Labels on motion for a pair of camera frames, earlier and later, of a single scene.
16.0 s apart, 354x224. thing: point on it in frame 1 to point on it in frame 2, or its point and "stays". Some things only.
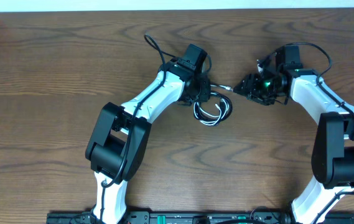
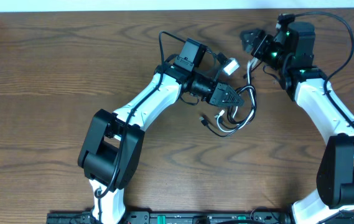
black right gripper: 251,89 to 259,51
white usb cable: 208,119 to 221,113
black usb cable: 226,107 to 238,126
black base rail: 199,217 stays
